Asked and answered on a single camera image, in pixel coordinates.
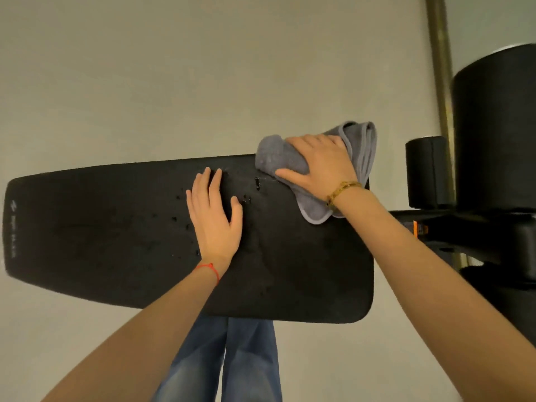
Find brass floor strip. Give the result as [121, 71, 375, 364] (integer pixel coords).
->
[425, 0, 457, 205]

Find red string bracelet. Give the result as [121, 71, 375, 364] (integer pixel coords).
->
[195, 263, 221, 285]

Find black padded bench seat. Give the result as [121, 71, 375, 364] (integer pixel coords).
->
[2, 154, 374, 324]

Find person's left forearm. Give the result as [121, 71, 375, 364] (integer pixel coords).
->
[42, 259, 233, 402]

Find large black foam roller pad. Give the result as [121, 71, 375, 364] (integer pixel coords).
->
[451, 43, 536, 214]

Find black metal bench frame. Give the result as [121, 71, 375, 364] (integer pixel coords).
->
[387, 209, 536, 285]

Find person's right hand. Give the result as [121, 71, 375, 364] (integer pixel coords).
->
[274, 134, 363, 204]

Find blue jeans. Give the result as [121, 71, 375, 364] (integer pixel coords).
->
[153, 316, 283, 402]

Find gold chain bracelet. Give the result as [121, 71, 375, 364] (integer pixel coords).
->
[326, 181, 363, 208]

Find small black foam roller pad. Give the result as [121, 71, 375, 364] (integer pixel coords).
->
[405, 136, 455, 210]

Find person's left hand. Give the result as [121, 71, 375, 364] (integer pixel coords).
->
[185, 167, 244, 269]

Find person's right forearm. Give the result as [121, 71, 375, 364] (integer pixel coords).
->
[327, 186, 536, 402]

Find grey microfibre cloth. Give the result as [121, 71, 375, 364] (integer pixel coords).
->
[255, 120, 377, 226]

